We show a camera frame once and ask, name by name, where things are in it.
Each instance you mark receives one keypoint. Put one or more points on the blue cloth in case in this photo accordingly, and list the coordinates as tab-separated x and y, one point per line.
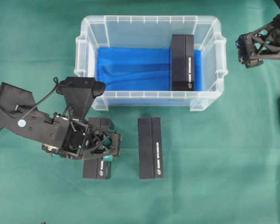
140	69

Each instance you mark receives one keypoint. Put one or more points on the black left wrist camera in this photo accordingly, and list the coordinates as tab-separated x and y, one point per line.
80	93

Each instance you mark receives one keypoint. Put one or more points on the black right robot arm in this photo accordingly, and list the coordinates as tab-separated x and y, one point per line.
261	44

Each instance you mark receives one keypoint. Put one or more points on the black camera box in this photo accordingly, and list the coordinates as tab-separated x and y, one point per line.
182	69
150	148
98	169

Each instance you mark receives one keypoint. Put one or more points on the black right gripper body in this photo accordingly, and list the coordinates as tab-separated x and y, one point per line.
260	44

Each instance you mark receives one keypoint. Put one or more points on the clear plastic storage case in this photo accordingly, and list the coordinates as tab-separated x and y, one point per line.
154	32

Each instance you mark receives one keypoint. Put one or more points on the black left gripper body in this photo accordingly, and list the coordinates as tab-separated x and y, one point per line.
70	138

